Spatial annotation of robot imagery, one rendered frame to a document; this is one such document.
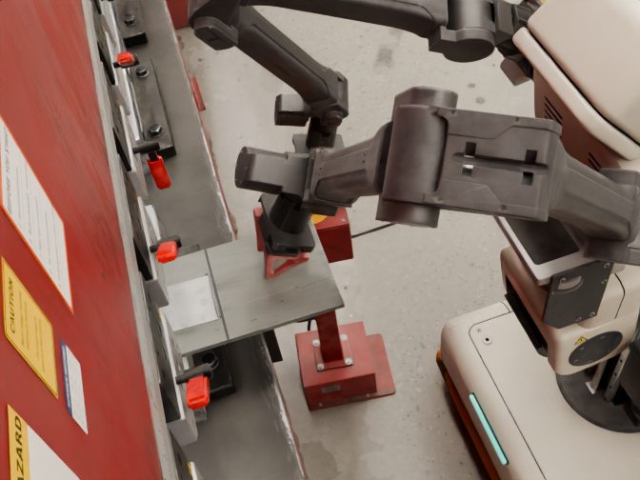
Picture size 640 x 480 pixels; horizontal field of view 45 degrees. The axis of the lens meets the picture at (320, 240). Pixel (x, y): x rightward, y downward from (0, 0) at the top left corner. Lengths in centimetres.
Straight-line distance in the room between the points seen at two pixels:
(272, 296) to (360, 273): 125
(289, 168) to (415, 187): 43
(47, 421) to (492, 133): 37
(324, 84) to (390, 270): 115
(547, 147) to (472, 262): 185
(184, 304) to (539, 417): 97
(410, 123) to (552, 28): 47
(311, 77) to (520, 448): 98
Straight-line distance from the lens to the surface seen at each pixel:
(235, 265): 122
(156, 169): 118
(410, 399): 218
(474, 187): 59
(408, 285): 238
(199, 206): 148
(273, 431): 120
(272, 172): 100
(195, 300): 119
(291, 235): 109
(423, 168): 60
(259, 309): 116
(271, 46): 122
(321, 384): 208
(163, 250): 93
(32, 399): 41
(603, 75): 97
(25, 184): 52
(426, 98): 61
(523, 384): 191
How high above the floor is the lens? 196
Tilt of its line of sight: 52 degrees down
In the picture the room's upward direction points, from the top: 10 degrees counter-clockwise
